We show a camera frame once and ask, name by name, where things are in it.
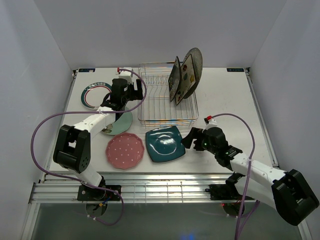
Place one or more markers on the right blue table label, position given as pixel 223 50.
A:
pixel 235 70

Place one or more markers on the black floral square plate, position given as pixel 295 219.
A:
pixel 174 79

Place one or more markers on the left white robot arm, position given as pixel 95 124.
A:
pixel 73 146

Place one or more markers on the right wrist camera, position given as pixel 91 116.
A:
pixel 210 122

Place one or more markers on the pink dotted plate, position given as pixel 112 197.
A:
pixel 125 151

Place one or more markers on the teal square plate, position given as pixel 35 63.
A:
pixel 164 144

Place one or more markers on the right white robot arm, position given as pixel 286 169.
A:
pixel 286 191

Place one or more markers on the cream floral square plate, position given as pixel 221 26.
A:
pixel 188 79

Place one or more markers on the white plate green rim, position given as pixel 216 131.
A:
pixel 92 96

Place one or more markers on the mint green flower plate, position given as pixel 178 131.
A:
pixel 120 126

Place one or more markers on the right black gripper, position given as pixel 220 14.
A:
pixel 187 140

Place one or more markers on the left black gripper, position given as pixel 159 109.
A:
pixel 136 94

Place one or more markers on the aluminium frame rails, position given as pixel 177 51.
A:
pixel 230 97

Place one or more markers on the speckled round plate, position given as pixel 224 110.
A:
pixel 197 59

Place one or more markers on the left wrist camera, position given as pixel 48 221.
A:
pixel 125 73

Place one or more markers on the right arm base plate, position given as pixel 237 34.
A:
pixel 223 192

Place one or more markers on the left blue table label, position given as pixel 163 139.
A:
pixel 86 70

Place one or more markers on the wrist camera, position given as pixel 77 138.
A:
pixel 210 122
pixel 125 73

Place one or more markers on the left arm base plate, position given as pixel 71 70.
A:
pixel 86 193

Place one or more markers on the blue table label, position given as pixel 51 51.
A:
pixel 235 70
pixel 86 70

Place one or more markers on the wire dish rack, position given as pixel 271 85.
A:
pixel 157 110

